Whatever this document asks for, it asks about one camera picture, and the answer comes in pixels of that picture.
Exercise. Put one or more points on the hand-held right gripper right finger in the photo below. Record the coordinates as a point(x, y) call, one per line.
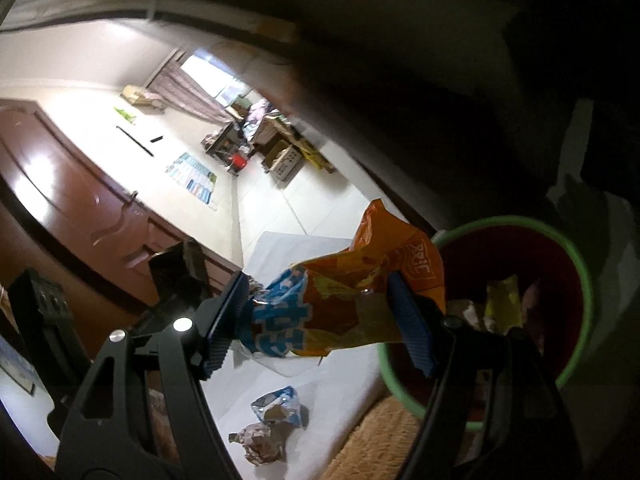
point(407, 320)

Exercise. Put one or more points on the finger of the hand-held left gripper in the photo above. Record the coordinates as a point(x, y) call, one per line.
point(180, 275)

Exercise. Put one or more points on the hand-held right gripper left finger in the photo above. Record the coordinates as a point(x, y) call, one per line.
point(225, 320)

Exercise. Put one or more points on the orange snack bag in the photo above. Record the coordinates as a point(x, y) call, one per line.
point(350, 280)

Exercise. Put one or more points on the green rimmed red bin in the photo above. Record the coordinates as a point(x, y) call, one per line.
point(550, 270)

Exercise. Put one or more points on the yellow wrapper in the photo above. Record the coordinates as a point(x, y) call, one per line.
point(502, 300)

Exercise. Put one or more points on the blue snack packet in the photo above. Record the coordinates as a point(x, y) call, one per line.
point(287, 402)

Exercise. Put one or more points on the white sheet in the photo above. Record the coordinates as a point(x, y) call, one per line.
point(320, 395)

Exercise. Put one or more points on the red bucket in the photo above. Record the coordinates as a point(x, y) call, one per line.
point(239, 162)

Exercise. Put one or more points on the crumpled paper ball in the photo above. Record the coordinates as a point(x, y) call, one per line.
point(260, 442)

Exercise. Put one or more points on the brown wooden door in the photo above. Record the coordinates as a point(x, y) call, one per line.
point(65, 185)

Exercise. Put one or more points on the dark desk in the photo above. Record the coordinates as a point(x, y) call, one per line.
point(220, 137)

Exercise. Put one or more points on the cardboard box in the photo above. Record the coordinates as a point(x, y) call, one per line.
point(285, 165)

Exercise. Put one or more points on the yellow crate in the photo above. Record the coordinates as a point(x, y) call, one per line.
point(319, 161)

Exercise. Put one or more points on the patterned curtain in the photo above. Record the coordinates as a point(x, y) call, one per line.
point(190, 95)

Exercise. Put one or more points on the bed with bedding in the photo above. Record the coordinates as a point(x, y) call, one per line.
point(265, 115)

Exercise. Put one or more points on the wall poster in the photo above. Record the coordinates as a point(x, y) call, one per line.
point(192, 177)

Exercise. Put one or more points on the long black wall strip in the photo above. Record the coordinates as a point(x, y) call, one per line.
point(134, 141)

